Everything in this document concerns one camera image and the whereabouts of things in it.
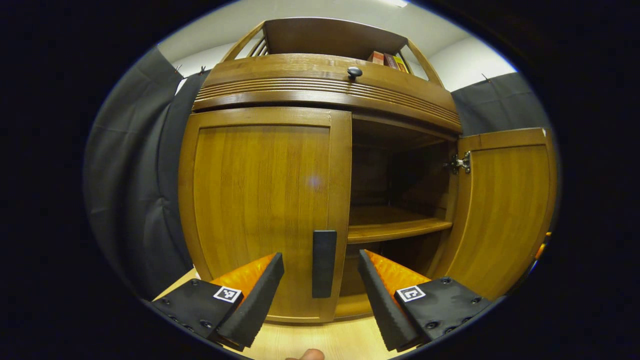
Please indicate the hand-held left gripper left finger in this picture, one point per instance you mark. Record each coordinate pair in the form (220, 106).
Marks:
(260, 300)

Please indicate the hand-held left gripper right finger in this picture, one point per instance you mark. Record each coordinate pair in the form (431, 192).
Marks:
(380, 300)

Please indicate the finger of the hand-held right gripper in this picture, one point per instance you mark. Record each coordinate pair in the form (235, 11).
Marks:
(542, 247)

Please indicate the wooden shoe cabinet door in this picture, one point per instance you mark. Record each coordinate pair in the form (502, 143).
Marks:
(500, 215)
(260, 190)

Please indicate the wooden double-door shoe cabinet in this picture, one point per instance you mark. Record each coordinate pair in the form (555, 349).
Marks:
(280, 95)

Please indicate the metal door hinge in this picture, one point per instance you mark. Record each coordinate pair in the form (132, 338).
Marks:
(462, 162)

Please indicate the wooden inner shelf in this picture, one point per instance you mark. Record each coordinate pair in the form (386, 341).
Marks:
(390, 225)

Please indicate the black round drawer knob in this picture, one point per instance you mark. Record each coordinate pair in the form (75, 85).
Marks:
(354, 72)

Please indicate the yellow spine book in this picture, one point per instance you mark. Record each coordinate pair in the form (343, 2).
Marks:
(401, 64)

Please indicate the wooden drawer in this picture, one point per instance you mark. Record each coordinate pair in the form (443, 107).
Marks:
(280, 67)

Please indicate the dark red spine book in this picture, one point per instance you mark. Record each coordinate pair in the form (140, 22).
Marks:
(390, 61)

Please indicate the tan spine book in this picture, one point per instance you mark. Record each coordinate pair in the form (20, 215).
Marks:
(376, 58)

